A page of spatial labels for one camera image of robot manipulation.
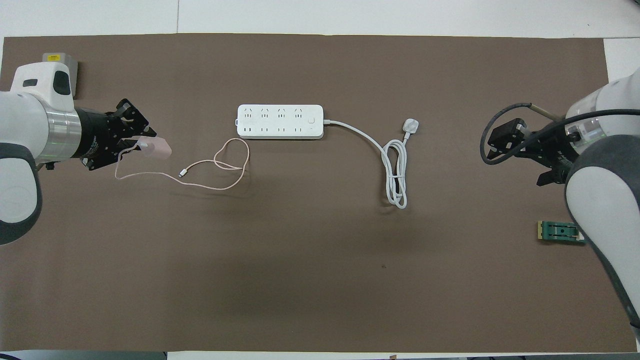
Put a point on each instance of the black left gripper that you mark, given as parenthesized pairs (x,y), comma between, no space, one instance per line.
(97,135)

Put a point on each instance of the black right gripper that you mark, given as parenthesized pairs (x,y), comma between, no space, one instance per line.
(550,150)

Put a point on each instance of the pink charger adapter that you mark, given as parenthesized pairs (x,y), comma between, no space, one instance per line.
(157,150)

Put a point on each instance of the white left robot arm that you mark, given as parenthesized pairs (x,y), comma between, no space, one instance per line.
(25,120)

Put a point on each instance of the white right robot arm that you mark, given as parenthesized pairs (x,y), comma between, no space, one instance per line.
(600,200)

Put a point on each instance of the white power strip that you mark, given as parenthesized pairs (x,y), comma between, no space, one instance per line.
(280,122)

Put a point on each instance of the brown table mat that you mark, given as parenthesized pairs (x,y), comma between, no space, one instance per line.
(320,280)

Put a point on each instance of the green knife switch yellow base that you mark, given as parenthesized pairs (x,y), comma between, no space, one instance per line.
(557,231)

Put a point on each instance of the grey on-off switch box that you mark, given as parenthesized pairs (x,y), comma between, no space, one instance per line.
(60,57)

